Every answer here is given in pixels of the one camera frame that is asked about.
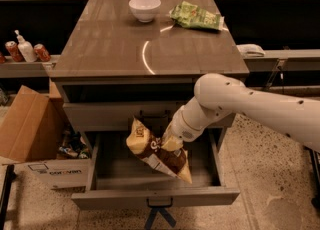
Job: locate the brown and yellow chip bag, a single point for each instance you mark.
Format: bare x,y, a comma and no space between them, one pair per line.
147,147

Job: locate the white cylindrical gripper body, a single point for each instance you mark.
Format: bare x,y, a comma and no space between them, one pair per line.
181,129

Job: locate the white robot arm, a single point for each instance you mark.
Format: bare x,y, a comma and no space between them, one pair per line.
217,96

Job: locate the black stand left edge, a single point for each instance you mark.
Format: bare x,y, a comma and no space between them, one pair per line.
7,183

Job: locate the black stand right edge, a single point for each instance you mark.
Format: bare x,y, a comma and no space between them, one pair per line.
316,172

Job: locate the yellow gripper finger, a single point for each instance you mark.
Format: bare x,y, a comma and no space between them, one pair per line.
170,142

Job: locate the red soda can left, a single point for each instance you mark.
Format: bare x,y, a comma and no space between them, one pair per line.
13,50

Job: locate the grey wooden drawer cabinet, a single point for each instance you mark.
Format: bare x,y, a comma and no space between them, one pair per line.
112,57

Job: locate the closed middle drawer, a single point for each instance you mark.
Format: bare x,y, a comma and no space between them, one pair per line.
118,116

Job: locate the open bottom drawer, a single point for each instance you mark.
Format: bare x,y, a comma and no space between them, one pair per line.
117,179

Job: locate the white ceramic bowl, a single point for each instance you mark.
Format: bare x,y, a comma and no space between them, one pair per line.
144,10

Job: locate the snack packets in box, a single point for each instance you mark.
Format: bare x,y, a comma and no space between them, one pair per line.
73,147

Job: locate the red soda can right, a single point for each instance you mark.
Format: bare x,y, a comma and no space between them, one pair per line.
42,53

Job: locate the brown cardboard box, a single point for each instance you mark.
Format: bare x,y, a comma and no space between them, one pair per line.
31,133

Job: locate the white folded cloth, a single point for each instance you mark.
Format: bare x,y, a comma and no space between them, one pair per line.
251,50

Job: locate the red soda can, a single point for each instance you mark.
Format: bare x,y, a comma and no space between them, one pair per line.
13,50
42,53

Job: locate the black stand edge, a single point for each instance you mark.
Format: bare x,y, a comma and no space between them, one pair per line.
7,183
316,172

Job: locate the white pump bottle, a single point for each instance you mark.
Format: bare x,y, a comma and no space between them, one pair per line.
25,48

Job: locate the green chip bag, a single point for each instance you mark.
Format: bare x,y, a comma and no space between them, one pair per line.
192,16

